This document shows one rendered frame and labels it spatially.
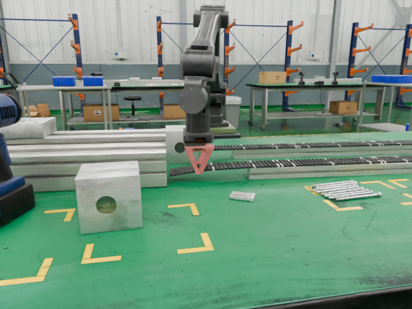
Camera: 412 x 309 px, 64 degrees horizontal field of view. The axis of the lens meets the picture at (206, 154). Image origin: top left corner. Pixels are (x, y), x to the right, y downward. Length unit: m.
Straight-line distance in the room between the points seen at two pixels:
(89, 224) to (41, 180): 0.25
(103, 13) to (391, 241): 8.22
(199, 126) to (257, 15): 8.31
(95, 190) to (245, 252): 0.25
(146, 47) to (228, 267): 8.06
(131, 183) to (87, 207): 0.08
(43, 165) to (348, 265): 0.61
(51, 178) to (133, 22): 7.78
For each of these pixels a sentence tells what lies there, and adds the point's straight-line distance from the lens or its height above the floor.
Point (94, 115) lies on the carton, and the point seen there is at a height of 0.31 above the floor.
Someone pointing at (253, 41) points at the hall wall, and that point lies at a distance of 8.92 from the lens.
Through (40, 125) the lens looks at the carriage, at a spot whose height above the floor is 0.90.
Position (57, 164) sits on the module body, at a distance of 0.78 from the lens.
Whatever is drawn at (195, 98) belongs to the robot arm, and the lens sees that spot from 0.67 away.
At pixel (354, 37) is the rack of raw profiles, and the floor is 1.83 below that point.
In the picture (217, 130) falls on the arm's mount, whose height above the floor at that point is 0.79.
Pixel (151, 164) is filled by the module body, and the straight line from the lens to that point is 0.74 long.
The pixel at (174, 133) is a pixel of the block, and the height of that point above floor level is 0.87.
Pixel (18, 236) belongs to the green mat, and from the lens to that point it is 0.62.
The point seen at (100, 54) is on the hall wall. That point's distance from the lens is 8.48.
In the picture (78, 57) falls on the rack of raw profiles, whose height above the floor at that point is 1.29.
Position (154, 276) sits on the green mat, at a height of 0.78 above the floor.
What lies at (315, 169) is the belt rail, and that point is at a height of 0.80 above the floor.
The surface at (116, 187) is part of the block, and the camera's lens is 0.55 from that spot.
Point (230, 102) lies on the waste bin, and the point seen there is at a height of 0.48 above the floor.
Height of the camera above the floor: 1.04
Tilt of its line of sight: 15 degrees down
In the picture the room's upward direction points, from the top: straight up
